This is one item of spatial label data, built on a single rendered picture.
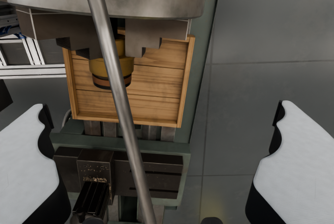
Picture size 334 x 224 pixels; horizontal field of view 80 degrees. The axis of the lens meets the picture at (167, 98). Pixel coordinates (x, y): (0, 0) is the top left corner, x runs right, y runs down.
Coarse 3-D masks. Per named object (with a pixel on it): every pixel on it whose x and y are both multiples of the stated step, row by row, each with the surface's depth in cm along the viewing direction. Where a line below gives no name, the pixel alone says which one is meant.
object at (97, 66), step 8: (120, 40) 35; (120, 48) 35; (120, 56) 36; (96, 64) 35; (104, 64) 35; (120, 64) 36; (128, 64) 37; (96, 72) 36; (104, 72) 35; (128, 72) 38; (96, 80) 37; (104, 80) 37; (128, 80) 39; (104, 88) 38
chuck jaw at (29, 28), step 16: (32, 16) 24; (48, 16) 25; (64, 16) 27; (80, 16) 29; (32, 32) 25; (48, 32) 26; (64, 32) 28; (80, 32) 29; (80, 48) 30; (96, 48) 33
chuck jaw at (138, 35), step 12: (132, 24) 34; (144, 24) 33; (156, 24) 33; (168, 24) 33; (180, 24) 33; (132, 36) 34; (144, 36) 34; (156, 36) 34; (168, 36) 34; (180, 36) 34; (132, 48) 35; (144, 48) 38; (156, 48) 35
